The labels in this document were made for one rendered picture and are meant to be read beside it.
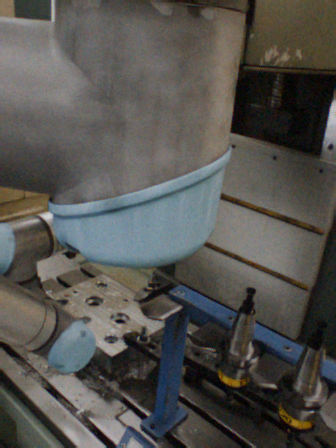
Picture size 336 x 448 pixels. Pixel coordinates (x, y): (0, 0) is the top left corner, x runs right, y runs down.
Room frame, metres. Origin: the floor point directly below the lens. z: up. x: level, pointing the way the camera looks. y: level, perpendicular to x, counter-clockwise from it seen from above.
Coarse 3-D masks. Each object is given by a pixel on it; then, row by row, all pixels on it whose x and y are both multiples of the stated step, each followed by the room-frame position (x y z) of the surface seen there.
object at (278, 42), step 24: (24, 0) 0.75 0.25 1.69; (48, 0) 0.70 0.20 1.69; (264, 0) 0.50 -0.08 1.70; (288, 0) 0.54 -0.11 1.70; (312, 0) 0.58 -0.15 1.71; (264, 24) 0.50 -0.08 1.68; (288, 24) 0.54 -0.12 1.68; (312, 24) 0.59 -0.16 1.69; (264, 48) 0.51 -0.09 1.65; (288, 48) 0.55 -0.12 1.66; (312, 48) 0.60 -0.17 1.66; (264, 72) 0.52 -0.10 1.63; (288, 72) 0.57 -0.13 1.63; (312, 72) 0.62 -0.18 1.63
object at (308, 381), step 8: (304, 352) 0.49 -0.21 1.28; (312, 352) 0.48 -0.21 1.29; (320, 352) 0.48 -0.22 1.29; (304, 360) 0.48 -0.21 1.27; (312, 360) 0.48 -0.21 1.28; (320, 360) 0.48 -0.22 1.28; (296, 368) 0.49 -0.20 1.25; (304, 368) 0.48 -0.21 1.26; (312, 368) 0.47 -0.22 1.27; (320, 368) 0.48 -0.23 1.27; (296, 376) 0.48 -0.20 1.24; (304, 376) 0.47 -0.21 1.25; (312, 376) 0.47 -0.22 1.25; (320, 376) 0.48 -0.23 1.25; (296, 384) 0.48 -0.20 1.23; (304, 384) 0.47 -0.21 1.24; (312, 384) 0.47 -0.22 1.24; (320, 384) 0.48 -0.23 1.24; (304, 392) 0.47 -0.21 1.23; (312, 392) 0.47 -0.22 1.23; (320, 392) 0.48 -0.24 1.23
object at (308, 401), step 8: (288, 376) 0.50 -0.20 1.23; (288, 384) 0.49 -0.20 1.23; (280, 392) 0.49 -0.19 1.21; (288, 392) 0.47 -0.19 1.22; (296, 392) 0.47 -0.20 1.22; (288, 400) 0.47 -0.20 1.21; (296, 400) 0.47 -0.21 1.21; (304, 400) 0.46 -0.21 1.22; (312, 400) 0.46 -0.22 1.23; (320, 400) 0.46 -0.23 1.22; (304, 408) 0.46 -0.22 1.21; (312, 408) 0.46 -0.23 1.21
